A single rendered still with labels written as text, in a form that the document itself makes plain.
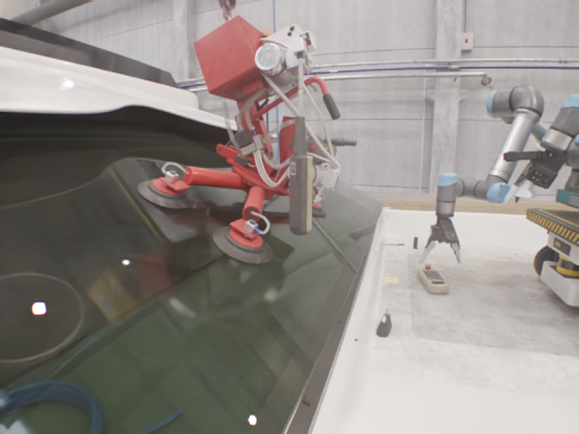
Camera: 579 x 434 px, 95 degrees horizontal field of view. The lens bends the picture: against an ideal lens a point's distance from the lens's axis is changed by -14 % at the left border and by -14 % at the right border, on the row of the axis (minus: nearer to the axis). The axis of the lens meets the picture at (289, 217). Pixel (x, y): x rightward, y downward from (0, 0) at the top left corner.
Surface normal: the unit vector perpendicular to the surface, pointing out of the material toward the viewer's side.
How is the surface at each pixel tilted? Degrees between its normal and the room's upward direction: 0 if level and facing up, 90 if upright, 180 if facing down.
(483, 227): 90
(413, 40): 90
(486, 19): 90
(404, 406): 8
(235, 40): 90
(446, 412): 8
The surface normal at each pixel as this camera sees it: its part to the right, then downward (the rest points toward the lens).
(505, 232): -0.43, 0.19
